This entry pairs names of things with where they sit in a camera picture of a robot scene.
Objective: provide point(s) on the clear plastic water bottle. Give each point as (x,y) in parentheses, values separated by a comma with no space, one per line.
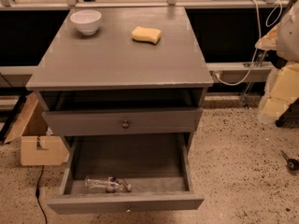
(111,184)

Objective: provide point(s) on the grey metal wall rail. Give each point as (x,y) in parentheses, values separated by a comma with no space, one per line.
(236,73)

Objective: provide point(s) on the yellow sponge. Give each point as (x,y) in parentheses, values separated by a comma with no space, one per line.
(143,34)

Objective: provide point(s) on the brown cardboard box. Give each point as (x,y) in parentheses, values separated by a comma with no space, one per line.
(38,145)

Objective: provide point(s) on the white ceramic bowl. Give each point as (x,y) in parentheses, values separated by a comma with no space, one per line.
(86,21)

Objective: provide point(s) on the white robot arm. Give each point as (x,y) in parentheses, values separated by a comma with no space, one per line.
(284,37)

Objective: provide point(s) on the grey wooden drawer cabinet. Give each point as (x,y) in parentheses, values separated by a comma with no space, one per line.
(110,70)

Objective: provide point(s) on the closed grey middle drawer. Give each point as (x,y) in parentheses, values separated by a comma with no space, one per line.
(123,121)

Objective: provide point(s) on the open grey bottom drawer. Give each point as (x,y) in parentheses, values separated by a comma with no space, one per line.
(155,165)

